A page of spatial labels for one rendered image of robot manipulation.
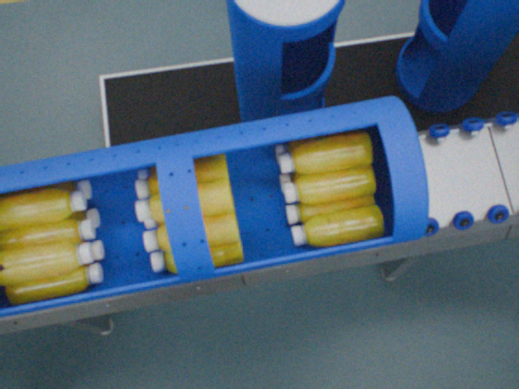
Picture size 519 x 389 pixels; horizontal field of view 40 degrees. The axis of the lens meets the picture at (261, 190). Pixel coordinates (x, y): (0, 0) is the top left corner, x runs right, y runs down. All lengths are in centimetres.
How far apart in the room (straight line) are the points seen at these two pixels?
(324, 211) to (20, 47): 171
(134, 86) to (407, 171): 144
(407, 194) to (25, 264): 71
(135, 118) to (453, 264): 120
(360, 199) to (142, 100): 123
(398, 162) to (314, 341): 126
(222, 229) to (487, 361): 140
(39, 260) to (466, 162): 92
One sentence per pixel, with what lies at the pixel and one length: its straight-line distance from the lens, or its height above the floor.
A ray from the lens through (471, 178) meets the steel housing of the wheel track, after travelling 162.
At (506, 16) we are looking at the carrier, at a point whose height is 81.
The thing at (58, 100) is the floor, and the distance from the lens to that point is 274.
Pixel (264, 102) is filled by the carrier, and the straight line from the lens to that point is 201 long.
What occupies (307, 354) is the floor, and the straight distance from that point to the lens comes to 244.
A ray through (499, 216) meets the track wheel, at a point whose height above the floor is 97.
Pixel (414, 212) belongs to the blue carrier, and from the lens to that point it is 131.
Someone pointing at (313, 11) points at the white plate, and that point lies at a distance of 160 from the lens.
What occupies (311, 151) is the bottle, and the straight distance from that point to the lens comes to 137.
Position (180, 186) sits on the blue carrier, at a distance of 125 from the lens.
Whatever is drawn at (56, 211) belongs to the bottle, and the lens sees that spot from 141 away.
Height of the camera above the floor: 243
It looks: 75 degrees down
